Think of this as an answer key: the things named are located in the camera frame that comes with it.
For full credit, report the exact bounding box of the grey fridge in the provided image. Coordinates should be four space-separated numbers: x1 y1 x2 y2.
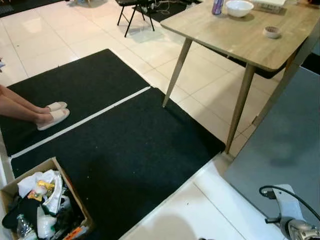
223 20 320 236

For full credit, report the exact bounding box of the light wooden dining table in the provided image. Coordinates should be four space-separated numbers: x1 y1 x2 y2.
160 0 320 155

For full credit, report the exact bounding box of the white lidded food container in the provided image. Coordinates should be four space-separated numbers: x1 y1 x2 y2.
250 0 287 14

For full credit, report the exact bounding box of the white shallow dish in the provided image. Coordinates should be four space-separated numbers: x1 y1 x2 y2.
225 0 255 19

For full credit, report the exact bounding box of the purple drink can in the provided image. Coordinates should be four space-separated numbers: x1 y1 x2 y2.
211 0 225 16

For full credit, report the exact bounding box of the black floor mat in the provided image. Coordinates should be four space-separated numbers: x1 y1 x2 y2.
131 0 201 23
10 87 227 240
0 48 151 157
0 0 63 18

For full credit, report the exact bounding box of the black folding stool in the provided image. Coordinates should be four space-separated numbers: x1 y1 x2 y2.
115 0 157 38

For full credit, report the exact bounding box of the white floor tape strip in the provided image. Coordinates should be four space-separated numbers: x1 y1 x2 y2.
9 86 152 160

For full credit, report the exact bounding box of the white slipper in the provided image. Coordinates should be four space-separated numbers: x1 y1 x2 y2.
36 108 71 132
45 101 68 113

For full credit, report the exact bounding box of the white plastic bag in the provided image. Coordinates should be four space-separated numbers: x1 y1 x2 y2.
17 169 66 216

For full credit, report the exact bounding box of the yellow packet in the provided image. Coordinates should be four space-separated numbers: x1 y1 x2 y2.
27 180 56 202

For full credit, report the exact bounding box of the white plastic jug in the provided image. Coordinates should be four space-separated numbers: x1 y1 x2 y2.
36 212 58 240

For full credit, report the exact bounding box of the person's bare lower leg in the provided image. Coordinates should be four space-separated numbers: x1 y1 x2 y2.
0 95 51 124
0 84 50 113

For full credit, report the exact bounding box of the small clear plastic bottle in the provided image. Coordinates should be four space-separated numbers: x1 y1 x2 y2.
16 214 35 240

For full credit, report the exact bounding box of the cardboard box of clutter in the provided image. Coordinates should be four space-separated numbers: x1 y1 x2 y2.
0 157 95 240

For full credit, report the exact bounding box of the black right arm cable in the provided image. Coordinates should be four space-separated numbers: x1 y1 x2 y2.
259 185 320 223

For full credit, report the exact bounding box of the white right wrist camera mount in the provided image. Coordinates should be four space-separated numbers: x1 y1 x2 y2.
273 184 307 223

